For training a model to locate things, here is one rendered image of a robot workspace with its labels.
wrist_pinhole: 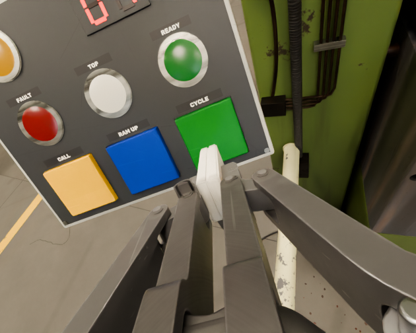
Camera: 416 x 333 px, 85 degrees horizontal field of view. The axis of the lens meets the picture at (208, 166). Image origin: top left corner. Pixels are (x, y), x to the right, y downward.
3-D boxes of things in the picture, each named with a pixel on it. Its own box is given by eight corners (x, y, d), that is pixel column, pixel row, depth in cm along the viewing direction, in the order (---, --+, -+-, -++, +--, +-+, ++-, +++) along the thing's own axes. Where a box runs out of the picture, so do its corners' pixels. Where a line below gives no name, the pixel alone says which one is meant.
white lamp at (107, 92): (128, 114, 27) (104, 84, 24) (100, 117, 29) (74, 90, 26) (138, 97, 29) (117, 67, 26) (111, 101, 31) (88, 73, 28)
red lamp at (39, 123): (59, 143, 29) (28, 119, 26) (37, 145, 31) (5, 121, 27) (72, 125, 30) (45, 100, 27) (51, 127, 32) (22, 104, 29)
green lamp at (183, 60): (204, 82, 26) (189, 45, 23) (170, 87, 28) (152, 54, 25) (210, 66, 28) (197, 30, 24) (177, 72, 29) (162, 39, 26)
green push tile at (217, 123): (249, 153, 29) (229, 97, 27) (197, 171, 31) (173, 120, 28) (247, 149, 31) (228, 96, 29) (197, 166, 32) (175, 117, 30)
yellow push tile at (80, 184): (116, 200, 32) (87, 155, 30) (72, 217, 33) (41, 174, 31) (120, 194, 34) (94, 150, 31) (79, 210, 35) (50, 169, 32)
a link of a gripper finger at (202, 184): (224, 220, 14) (212, 223, 14) (219, 175, 21) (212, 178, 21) (207, 180, 13) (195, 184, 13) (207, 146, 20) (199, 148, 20)
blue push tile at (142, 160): (180, 177, 31) (155, 128, 28) (132, 195, 32) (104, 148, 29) (181, 172, 32) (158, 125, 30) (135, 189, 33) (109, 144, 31)
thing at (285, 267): (296, 314, 49) (296, 312, 45) (271, 307, 51) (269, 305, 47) (300, 153, 72) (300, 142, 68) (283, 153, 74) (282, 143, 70)
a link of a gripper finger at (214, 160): (207, 180, 13) (218, 176, 13) (207, 146, 20) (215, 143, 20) (224, 220, 14) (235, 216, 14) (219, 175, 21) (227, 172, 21)
